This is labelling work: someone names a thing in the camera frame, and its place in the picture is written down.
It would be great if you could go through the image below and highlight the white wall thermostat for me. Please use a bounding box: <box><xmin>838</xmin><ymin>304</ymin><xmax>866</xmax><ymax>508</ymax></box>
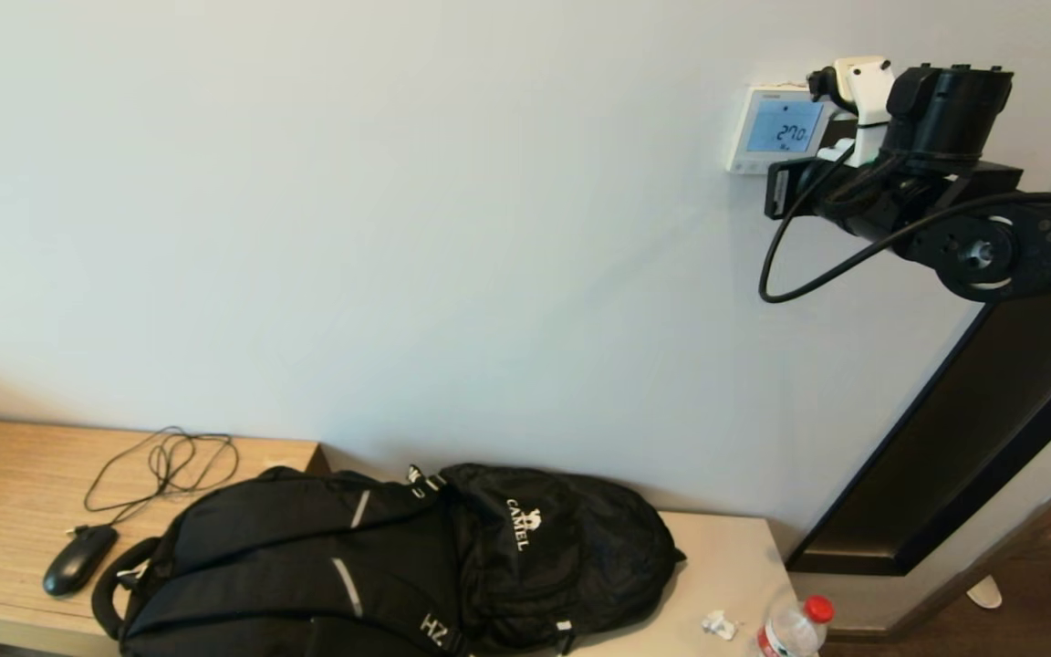
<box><xmin>725</xmin><ymin>84</ymin><xmax>844</xmax><ymax>176</ymax></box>

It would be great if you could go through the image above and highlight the black Camel logo backpack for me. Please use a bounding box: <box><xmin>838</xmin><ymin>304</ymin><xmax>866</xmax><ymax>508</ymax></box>
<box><xmin>407</xmin><ymin>463</ymin><xmax>687</xmax><ymax>654</ymax></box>

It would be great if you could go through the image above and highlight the dark brown door frame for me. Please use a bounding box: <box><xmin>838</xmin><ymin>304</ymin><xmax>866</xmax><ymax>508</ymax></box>
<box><xmin>785</xmin><ymin>114</ymin><xmax>1051</xmax><ymax>579</ymax></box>

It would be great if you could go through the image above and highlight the clear red-capped water bottle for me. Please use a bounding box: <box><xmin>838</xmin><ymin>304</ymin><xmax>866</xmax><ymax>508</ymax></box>
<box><xmin>748</xmin><ymin>594</ymin><xmax>836</xmax><ymax>657</ymax></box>

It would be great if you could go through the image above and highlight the wooden desk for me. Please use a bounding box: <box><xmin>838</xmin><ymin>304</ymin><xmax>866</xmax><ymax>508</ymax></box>
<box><xmin>0</xmin><ymin>417</ymin><xmax>331</xmax><ymax>657</ymax></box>

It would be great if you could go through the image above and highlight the black mouse cable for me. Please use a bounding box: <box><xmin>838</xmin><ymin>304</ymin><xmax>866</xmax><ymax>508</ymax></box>
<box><xmin>67</xmin><ymin>426</ymin><xmax>242</xmax><ymax>539</ymax></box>

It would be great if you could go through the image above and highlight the large black HZ backpack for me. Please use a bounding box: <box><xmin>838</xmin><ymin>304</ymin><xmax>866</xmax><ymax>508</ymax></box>
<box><xmin>90</xmin><ymin>465</ymin><xmax>483</xmax><ymax>657</ymax></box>

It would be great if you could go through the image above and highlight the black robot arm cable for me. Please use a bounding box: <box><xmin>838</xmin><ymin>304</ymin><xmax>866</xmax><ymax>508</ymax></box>
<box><xmin>757</xmin><ymin>144</ymin><xmax>1051</xmax><ymax>305</ymax></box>

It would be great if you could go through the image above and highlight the black computer mouse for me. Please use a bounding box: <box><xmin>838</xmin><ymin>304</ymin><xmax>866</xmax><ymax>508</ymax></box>
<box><xmin>42</xmin><ymin>524</ymin><xmax>120</xmax><ymax>600</ymax></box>

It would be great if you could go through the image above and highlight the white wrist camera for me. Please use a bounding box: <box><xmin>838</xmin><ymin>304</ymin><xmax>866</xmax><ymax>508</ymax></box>
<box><xmin>806</xmin><ymin>56</ymin><xmax>897</xmax><ymax>169</ymax></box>

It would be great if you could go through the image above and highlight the dark wall switch panel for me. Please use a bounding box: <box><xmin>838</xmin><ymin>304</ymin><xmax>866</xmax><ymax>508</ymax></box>
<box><xmin>819</xmin><ymin>114</ymin><xmax>859</xmax><ymax>163</ymax></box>

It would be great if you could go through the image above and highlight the beige low cabinet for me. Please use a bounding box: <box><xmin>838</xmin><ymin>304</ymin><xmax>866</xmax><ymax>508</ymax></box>
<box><xmin>544</xmin><ymin>510</ymin><xmax>802</xmax><ymax>657</ymax></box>

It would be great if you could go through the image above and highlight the wooden baseboard trim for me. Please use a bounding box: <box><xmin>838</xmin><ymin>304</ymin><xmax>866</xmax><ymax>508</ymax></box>
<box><xmin>822</xmin><ymin>454</ymin><xmax>1051</xmax><ymax>640</ymax></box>

